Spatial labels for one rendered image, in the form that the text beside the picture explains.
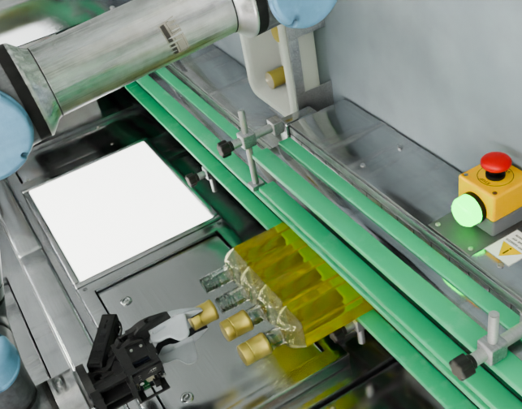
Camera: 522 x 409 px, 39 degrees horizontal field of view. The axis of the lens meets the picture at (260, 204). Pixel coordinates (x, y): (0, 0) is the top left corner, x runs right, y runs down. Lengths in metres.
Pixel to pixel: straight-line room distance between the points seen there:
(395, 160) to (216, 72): 0.67
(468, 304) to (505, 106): 0.27
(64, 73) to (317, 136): 0.55
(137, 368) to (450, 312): 0.46
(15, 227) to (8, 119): 0.96
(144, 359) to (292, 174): 0.38
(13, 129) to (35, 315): 0.78
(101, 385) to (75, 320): 0.35
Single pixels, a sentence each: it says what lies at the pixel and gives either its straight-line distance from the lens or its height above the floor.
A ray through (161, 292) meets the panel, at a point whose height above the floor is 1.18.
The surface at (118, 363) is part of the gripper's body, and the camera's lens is 1.16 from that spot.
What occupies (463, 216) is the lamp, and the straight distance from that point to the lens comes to 1.02.
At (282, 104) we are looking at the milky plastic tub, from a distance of 1.43.
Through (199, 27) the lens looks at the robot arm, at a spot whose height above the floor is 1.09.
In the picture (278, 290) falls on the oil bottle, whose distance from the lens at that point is 1.17.
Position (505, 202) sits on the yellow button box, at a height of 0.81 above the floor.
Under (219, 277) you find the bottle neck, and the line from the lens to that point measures 1.24.
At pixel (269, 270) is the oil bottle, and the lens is 1.21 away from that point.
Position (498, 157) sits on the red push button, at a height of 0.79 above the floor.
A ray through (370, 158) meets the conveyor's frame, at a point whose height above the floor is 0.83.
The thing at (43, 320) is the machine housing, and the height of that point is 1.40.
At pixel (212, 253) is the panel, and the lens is 1.50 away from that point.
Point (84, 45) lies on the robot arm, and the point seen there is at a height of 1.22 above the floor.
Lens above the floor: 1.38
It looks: 18 degrees down
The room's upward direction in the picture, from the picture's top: 116 degrees counter-clockwise
